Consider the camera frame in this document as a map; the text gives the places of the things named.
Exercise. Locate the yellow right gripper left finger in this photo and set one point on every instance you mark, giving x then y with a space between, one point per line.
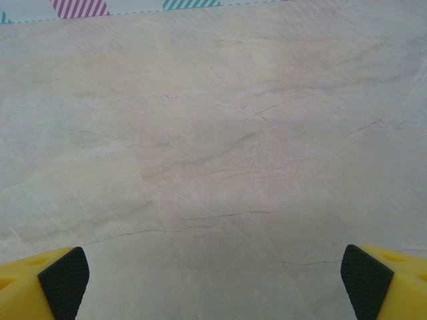
30 286

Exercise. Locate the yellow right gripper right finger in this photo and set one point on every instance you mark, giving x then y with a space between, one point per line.
393 286

